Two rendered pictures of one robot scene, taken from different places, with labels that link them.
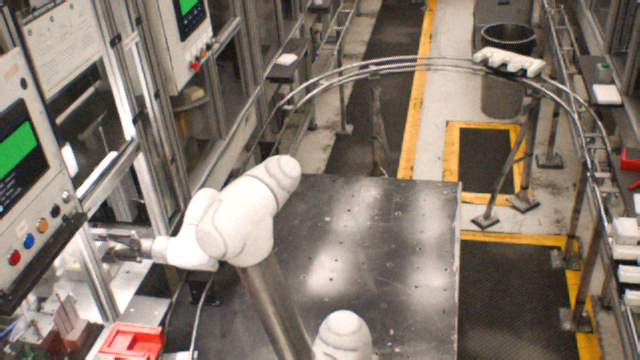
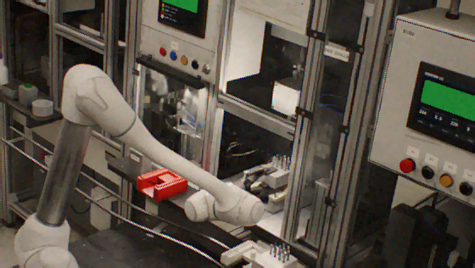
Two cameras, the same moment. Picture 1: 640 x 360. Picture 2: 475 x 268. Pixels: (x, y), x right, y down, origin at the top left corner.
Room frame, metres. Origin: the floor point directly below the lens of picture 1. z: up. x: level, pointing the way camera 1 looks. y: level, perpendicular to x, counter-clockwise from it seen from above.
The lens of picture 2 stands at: (2.53, -1.44, 2.24)
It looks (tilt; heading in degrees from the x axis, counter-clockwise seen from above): 24 degrees down; 116
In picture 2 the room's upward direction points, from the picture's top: 7 degrees clockwise
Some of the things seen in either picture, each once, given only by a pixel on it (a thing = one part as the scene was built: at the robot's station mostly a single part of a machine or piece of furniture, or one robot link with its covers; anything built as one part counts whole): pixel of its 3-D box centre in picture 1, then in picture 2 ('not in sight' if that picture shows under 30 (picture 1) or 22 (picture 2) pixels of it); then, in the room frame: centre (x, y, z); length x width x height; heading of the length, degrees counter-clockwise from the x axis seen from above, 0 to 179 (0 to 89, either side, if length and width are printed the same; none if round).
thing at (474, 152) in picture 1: (485, 159); not in sight; (3.41, -1.12, 0.01); 1.00 x 0.55 x 0.01; 166
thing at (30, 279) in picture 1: (43, 256); (170, 69); (1.17, 0.70, 1.37); 0.36 x 0.04 x 0.04; 166
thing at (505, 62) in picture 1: (507, 65); not in sight; (3.08, -1.09, 0.84); 0.37 x 0.14 x 0.10; 44
